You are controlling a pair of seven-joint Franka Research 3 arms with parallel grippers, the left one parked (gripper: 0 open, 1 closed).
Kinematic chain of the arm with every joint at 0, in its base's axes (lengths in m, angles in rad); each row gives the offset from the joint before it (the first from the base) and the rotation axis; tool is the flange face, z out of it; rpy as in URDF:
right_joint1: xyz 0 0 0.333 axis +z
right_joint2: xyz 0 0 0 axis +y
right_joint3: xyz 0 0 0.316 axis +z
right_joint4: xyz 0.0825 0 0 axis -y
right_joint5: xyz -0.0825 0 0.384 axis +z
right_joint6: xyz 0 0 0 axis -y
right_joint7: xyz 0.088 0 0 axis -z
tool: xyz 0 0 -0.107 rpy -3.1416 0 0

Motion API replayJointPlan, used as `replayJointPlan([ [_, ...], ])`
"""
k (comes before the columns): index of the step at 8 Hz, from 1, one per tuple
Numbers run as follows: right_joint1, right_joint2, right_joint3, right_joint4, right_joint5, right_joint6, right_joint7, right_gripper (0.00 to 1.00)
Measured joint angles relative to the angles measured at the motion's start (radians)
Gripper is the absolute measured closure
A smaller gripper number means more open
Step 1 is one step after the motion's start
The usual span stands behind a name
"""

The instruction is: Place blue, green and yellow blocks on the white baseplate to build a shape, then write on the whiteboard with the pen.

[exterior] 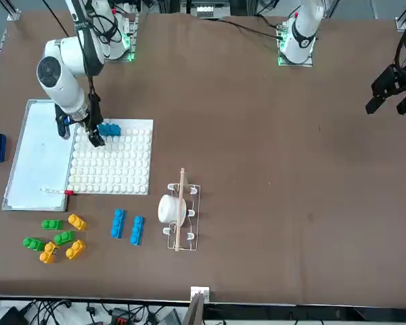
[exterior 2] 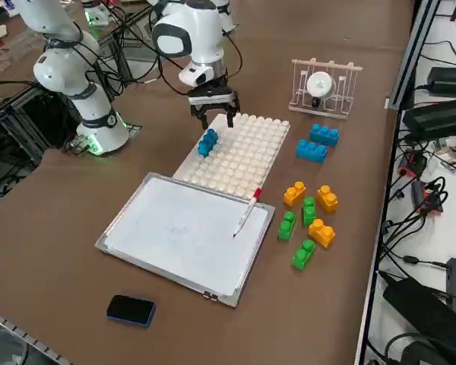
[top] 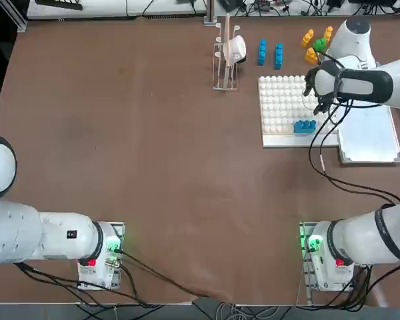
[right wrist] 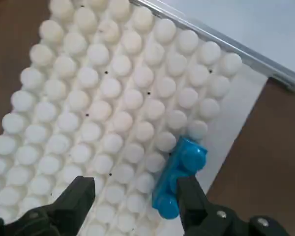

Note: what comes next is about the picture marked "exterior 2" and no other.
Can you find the yellow block with tag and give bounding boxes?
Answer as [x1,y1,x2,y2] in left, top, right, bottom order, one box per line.
[307,218,337,249]

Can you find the yellow two-stud block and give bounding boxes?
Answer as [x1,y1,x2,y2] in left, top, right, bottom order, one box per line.
[316,185,340,214]
[283,181,308,208]

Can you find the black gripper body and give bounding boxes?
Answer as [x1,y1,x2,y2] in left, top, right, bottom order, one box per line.
[187,75,236,108]

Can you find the black and blue eraser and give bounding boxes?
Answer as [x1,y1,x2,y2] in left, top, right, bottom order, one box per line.
[106,294,157,329]

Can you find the whiteboard with metal frame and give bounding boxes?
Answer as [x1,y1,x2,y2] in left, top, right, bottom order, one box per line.
[93,172,277,309]

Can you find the white studded baseplate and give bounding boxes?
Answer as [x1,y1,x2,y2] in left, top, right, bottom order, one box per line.
[173,112,292,199]

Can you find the red-capped whiteboard pen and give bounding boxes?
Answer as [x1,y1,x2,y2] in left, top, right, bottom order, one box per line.
[232,187,263,240]

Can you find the black cable with ferrite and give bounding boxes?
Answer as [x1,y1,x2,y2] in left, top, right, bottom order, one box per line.
[378,243,449,269]

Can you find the aluminium frame post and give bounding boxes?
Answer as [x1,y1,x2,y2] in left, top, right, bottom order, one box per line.
[386,0,442,111]

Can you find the green two-stud block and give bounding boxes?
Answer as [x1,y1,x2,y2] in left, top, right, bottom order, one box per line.
[277,211,297,243]
[291,238,317,271]
[302,196,318,227]

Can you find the black and red plug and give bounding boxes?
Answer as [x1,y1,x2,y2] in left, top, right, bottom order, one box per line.
[410,178,449,216]
[397,150,429,178]

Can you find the slotted aluminium rail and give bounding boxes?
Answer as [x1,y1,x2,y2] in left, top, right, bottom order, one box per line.
[0,306,73,365]

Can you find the black power adapter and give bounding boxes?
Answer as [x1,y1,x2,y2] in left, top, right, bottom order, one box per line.
[401,97,456,134]
[427,66,456,96]
[382,275,456,365]

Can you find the blue three-stud block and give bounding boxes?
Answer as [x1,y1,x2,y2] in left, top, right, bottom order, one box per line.
[309,123,341,148]
[295,139,328,164]
[197,128,220,159]

